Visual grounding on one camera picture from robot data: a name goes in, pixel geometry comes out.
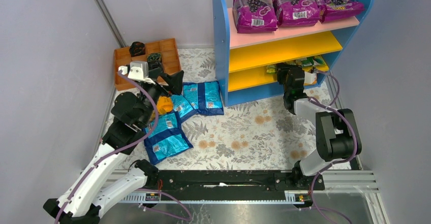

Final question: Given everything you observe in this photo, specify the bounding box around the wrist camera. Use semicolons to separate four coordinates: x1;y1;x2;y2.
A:
117;61;162;84
304;71;317;86

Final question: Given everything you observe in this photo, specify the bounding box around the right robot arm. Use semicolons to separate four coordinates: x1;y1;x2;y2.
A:
275;63;362;188

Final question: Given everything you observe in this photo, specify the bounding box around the middle purple candy bag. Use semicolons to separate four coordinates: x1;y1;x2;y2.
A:
272;0;320;27

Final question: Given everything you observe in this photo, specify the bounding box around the large blue candy bag front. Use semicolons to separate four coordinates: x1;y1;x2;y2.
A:
143;111;193;165

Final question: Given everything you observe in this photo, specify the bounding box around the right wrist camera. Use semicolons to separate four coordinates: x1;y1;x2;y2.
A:
304;71;317;86

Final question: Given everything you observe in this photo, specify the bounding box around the orange mango candy bag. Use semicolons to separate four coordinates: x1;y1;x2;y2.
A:
157;96;174;115

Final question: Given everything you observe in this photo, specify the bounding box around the black tape roll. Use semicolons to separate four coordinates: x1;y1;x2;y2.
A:
129;41;145;57
147;52;162;62

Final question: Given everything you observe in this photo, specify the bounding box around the yellow green Fox's candy bag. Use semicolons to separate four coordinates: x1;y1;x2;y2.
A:
265;61;297;74

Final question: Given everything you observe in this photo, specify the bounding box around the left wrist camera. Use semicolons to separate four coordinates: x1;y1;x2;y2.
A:
117;61;162;84

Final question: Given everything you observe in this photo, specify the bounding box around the purple candy bag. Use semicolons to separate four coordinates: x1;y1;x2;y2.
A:
272;0;320;27
315;0;365;23
232;0;278;34

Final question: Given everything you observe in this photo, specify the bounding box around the blue candy bag right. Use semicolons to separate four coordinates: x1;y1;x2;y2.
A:
183;81;224;116

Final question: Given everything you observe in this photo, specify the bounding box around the right purple candy bag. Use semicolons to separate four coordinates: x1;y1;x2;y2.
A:
315;0;365;23

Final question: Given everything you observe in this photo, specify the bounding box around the left purple candy bag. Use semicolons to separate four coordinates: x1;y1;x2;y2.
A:
232;0;278;34

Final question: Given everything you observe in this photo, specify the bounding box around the blue shelf unit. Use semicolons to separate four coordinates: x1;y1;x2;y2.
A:
212;0;374;106

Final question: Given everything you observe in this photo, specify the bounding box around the black tape roll middle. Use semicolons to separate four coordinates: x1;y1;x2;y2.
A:
147;52;162;62

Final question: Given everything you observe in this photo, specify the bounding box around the blue candy bag middle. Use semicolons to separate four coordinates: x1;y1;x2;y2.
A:
171;95;197;123

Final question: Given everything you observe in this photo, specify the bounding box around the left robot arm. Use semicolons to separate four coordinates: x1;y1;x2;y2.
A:
43;61;184;223

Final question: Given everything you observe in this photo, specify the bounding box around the black tape roll back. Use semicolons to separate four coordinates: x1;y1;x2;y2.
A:
129;41;145;57

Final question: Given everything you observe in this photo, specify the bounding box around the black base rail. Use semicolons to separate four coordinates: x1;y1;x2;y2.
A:
145;170;325;202

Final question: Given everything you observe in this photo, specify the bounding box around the wooden compartment tray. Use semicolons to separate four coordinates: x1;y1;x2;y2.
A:
114;38;181;91

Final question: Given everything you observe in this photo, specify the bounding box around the floral table mat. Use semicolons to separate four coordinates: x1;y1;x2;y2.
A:
95;48;349;171

